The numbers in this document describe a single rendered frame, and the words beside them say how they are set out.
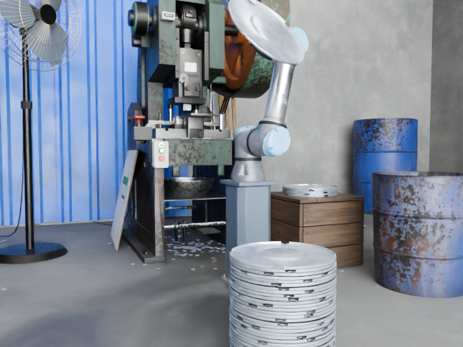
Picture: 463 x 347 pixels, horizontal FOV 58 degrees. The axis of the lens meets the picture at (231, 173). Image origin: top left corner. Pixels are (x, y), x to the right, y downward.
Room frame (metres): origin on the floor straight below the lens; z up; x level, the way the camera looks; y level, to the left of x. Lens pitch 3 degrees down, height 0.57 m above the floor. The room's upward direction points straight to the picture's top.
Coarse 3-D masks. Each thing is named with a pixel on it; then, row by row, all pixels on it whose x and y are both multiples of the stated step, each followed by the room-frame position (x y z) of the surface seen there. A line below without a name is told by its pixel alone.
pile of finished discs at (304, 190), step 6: (282, 186) 2.20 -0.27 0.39; (288, 186) 2.27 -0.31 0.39; (294, 186) 2.27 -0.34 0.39; (300, 186) 2.20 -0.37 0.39; (306, 186) 2.20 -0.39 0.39; (312, 186) 2.20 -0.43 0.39; (318, 186) 2.19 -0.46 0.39; (324, 186) 2.27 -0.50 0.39; (330, 186) 2.27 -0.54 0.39; (336, 186) 2.21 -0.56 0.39; (282, 192) 2.19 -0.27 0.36; (288, 192) 2.19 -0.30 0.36; (294, 192) 2.09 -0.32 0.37; (300, 192) 2.07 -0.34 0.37; (306, 192) 2.06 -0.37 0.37; (312, 192) 2.05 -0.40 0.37; (318, 192) 2.06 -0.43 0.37; (324, 192) 2.10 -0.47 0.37; (330, 192) 2.08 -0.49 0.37; (336, 192) 2.19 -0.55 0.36
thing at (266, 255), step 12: (240, 252) 1.17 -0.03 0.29; (252, 252) 1.17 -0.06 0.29; (264, 252) 1.14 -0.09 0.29; (276, 252) 1.14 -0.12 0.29; (288, 252) 1.14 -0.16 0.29; (300, 252) 1.14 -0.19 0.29; (312, 252) 1.17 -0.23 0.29; (324, 252) 1.17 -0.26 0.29; (252, 264) 1.02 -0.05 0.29; (264, 264) 1.04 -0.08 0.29; (276, 264) 1.04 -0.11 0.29; (288, 264) 1.04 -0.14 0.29; (300, 264) 1.04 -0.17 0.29; (312, 264) 1.04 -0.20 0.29; (324, 264) 1.03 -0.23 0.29
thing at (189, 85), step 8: (184, 48) 2.43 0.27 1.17; (184, 56) 2.43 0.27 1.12; (192, 56) 2.45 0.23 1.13; (200, 56) 2.47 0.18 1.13; (184, 64) 2.43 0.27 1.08; (192, 64) 2.45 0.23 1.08; (200, 64) 2.47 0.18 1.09; (184, 72) 2.43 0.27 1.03; (192, 72) 2.45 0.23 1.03; (200, 72) 2.47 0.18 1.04; (176, 80) 2.45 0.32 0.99; (184, 80) 2.42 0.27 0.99; (192, 80) 2.45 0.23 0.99; (200, 80) 2.47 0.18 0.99; (176, 88) 2.45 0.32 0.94; (184, 88) 2.40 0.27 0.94; (192, 88) 2.42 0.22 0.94; (200, 88) 2.47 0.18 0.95; (176, 96) 2.45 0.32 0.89; (184, 96) 2.43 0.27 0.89; (192, 96) 2.45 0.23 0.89; (200, 96) 2.47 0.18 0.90
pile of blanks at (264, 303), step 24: (240, 264) 1.05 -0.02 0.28; (240, 288) 1.05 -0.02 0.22; (264, 288) 1.00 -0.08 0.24; (288, 288) 1.01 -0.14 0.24; (312, 288) 1.00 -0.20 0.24; (240, 312) 1.05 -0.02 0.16; (264, 312) 1.01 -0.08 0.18; (288, 312) 1.01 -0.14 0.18; (312, 312) 1.01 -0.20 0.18; (240, 336) 1.05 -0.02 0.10; (264, 336) 1.01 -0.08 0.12; (288, 336) 0.99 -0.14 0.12; (312, 336) 1.01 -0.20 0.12
